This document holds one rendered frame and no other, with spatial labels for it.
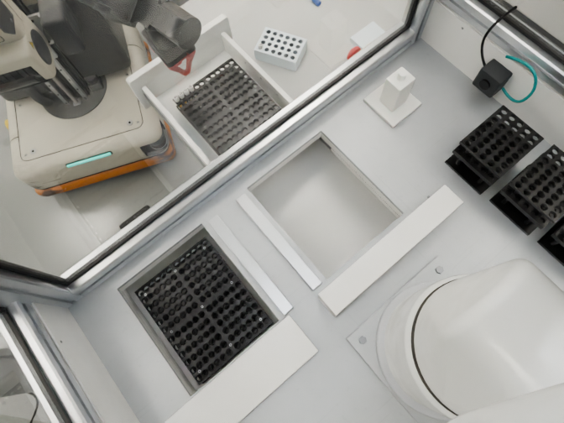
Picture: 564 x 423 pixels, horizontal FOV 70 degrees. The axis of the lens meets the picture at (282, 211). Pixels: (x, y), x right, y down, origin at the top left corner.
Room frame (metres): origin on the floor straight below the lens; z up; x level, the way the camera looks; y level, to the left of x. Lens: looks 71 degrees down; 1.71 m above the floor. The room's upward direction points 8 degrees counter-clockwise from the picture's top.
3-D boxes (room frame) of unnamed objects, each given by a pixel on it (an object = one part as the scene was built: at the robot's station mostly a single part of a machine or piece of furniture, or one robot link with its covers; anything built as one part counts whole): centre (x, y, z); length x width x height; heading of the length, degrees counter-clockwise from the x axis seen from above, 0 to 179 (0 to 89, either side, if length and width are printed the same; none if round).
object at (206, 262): (0.10, 0.18, 0.87); 0.22 x 0.18 x 0.06; 32
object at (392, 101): (0.46, -0.27, 1.00); 0.09 x 0.08 x 0.10; 32
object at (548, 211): (0.21, -0.48, 0.99); 0.12 x 0.09 x 0.09; 122
